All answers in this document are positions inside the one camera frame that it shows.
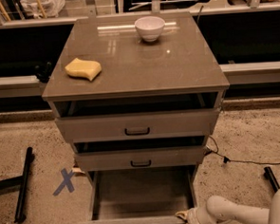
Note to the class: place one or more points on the grey drawer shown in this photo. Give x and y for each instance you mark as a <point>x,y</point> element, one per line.
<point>141,195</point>
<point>138,126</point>
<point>141,158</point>

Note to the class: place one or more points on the blue tape cross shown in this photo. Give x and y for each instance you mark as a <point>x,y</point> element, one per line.
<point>66,183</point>

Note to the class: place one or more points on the grey drawer cabinet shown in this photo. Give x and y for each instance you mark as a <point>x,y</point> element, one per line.
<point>175,73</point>

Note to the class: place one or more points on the black stand leg left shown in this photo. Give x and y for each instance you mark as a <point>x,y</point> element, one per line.
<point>21,182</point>

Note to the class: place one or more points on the yellow sponge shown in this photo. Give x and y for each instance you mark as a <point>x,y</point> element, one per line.
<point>83,69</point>

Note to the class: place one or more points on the black stand leg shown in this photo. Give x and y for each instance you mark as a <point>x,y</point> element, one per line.
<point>269,175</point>
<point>21,182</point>

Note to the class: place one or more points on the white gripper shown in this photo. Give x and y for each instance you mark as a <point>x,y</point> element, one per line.
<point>194,217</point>

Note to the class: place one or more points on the grey top drawer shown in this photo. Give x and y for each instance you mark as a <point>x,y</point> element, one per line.
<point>138,126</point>

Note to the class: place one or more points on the grey bottom drawer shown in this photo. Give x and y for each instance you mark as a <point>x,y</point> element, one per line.
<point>141,195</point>

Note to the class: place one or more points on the white bowl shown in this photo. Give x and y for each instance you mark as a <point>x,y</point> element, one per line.
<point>149,28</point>

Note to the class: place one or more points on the black stand leg right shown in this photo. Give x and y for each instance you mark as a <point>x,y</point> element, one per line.
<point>269,175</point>

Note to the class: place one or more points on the grey middle drawer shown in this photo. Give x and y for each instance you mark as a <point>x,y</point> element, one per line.
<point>141,158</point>

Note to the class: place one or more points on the white plastic bag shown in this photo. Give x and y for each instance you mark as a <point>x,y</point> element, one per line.
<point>43,8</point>

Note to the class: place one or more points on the black clamp on rail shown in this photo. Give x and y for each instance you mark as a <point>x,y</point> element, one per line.
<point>43,72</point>

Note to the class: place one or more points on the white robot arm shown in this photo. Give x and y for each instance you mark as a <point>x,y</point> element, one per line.
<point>220,210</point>

